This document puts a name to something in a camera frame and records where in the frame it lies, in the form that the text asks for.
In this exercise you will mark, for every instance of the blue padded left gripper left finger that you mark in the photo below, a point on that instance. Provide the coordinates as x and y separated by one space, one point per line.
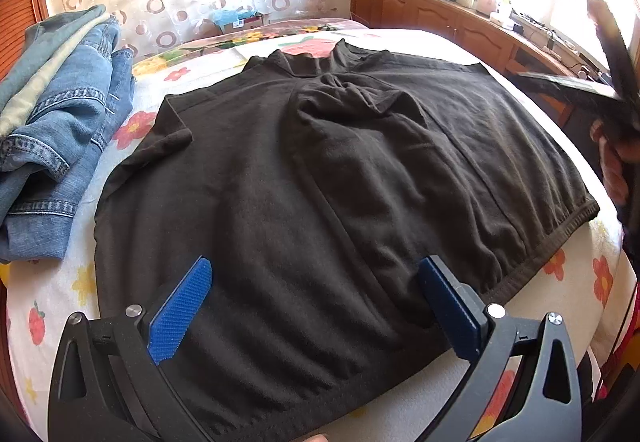
167 320

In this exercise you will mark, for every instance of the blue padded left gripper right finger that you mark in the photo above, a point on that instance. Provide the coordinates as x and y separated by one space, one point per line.
458 309

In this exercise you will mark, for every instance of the black pants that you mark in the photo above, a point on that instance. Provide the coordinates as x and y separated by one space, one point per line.
315 186

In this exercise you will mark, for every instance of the person's right hand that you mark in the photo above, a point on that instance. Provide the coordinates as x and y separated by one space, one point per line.
611 165

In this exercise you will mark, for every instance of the white floral bed sheet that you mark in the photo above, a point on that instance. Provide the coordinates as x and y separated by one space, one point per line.
589 282

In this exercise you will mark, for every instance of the white pink bottle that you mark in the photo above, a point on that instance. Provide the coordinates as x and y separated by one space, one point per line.
486 7

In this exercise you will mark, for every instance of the blue denim jeans pile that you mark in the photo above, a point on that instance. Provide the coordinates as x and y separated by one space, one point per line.
48 163

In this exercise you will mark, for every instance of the wooden cabinet row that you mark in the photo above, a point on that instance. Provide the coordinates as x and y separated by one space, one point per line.
505 51

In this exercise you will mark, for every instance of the colourful floral blanket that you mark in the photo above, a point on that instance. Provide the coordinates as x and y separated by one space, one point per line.
211 45

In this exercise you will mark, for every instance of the blue tissue cardboard box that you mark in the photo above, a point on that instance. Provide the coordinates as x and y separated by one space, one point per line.
228 21

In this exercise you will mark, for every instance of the orange wooden slatted door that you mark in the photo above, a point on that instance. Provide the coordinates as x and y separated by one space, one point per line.
16 16

